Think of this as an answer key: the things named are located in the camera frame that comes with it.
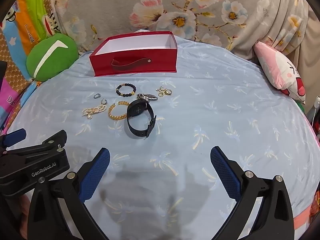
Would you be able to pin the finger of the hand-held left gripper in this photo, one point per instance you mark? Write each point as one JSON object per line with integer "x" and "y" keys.
{"x": 16, "y": 135}
{"x": 53, "y": 137}

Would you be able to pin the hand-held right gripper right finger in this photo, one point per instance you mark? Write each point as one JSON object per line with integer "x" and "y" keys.
{"x": 225, "y": 173}

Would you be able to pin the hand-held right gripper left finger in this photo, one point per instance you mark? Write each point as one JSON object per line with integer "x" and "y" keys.
{"x": 96, "y": 173}

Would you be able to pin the black smartwatch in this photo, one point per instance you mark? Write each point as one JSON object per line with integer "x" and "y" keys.
{"x": 136, "y": 108}

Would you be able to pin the silver metal wristwatch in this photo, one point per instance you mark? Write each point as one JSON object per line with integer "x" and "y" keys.
{"x": 147, "y": 97}

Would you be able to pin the gold and silver rings cluster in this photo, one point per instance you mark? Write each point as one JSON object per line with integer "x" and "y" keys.
{"x": 160, "y": 90}

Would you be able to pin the red cardboard box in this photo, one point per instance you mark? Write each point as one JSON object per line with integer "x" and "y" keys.
{"x": 140, "y": 65}

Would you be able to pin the light blue bedsheet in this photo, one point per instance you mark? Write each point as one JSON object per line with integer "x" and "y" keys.
{"x": 212, "y": 110}

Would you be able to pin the green round pillow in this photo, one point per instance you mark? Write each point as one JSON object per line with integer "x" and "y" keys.
{"x": 55, "y": 60}

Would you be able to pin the white charger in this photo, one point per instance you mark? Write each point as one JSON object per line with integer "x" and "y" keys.
{"x": 317, "y": 103}

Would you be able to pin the colourful cartoon sheet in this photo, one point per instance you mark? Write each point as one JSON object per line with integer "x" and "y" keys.
{"x": 27, "y": 17}

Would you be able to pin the pink cartoon pillow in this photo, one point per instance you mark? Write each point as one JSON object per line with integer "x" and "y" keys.
{"x": 275, "y": 65}

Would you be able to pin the floral grey pillow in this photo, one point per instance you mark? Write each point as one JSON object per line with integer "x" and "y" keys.
{"x": 112, "y": 10}

